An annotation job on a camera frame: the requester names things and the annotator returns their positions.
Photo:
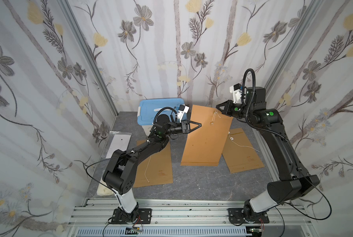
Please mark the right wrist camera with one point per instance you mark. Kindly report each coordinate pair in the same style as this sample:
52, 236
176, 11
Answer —
237, 92

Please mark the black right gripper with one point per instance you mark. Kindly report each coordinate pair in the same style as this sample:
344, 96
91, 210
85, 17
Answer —
228, 107

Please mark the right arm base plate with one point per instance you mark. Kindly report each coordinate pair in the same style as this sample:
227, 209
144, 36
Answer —
242, 216

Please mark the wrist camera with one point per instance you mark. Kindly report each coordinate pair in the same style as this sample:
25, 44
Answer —
237, 92
182, 112

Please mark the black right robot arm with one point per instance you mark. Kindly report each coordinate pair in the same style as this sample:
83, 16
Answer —
295, 181

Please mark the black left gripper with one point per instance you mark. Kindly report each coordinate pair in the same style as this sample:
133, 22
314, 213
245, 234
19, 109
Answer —
187, 127

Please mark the kraft file bag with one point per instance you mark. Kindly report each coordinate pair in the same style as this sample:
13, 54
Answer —
239, 154
155, 170
205, 145

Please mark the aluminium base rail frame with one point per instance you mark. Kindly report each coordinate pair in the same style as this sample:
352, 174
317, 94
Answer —
285, 221

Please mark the blue lid storage box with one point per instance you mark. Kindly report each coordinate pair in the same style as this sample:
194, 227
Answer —
148, 109

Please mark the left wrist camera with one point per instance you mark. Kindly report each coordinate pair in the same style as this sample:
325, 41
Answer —
182, 112

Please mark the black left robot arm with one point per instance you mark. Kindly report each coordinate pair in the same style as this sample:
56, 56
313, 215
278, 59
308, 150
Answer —
120, 172

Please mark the white slotted cable duct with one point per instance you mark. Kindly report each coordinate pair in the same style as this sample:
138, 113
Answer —
223, 231

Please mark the clear plastic zip bag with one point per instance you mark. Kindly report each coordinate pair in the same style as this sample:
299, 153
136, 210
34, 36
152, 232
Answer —
116, 141

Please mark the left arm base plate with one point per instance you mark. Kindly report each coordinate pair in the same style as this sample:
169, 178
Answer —
138, 216

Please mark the bag of white material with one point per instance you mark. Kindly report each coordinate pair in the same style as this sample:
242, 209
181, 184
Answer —
103, 190

